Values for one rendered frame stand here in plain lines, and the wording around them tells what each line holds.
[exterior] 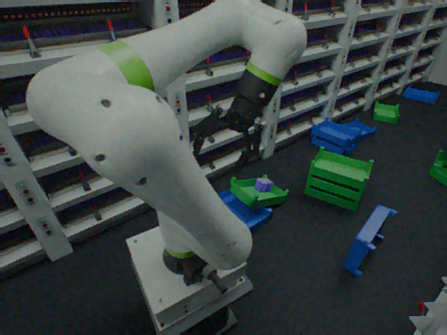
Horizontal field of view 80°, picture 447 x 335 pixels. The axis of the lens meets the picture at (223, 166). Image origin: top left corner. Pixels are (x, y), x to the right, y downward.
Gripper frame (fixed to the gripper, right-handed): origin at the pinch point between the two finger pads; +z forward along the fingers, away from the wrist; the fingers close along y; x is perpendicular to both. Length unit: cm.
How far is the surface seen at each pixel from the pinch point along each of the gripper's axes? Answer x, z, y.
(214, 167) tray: -75, 43, -36
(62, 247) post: -35, 86, 33
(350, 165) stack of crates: -52, 3, -104
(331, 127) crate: -112, -2, -130
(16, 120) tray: -38, 27, 58
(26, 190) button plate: -33, 54, 50
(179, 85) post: -64, 1, 5
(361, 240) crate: 2, 15, -76
